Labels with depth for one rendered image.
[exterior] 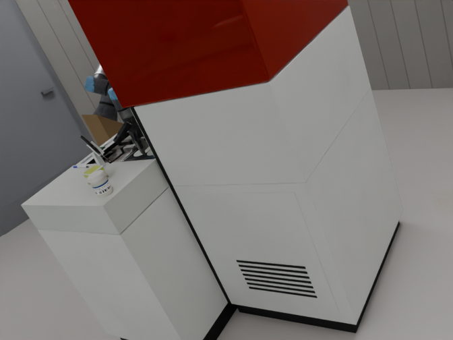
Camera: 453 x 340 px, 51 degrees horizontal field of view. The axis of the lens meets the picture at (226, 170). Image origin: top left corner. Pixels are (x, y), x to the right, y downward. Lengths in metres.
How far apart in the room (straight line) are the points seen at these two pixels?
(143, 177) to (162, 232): 0.27
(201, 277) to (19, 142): 3.19
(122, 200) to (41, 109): 3.30
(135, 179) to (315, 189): 0.76
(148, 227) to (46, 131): 3.26
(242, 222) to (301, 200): 0.34
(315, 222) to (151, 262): 0.74
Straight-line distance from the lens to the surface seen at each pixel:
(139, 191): 2.05
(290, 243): 1.99
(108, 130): 2.95
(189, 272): 2.30
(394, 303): 2.37
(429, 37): 4.16
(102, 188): 1.98
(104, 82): 2.41
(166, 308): 2.22
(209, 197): 2.05
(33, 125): 5.18
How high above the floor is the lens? 1.67
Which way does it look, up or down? 24 degrees down
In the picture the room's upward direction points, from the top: 23 degrees counter-clockwise
